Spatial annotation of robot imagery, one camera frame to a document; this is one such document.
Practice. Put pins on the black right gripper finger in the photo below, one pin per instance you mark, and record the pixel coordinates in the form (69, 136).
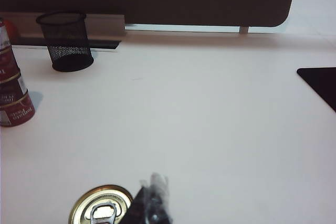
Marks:
(149, 205)

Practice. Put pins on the red tomato paste can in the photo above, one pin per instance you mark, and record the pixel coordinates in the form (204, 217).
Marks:
(4, 33)
(21, 115)
(11, 90)
(6, 62)
(102, 208)

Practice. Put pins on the black mesh pen holder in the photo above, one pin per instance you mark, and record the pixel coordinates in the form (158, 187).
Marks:
(68, 51)

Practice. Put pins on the black mat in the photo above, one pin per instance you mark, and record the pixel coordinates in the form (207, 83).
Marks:
(320, 85)

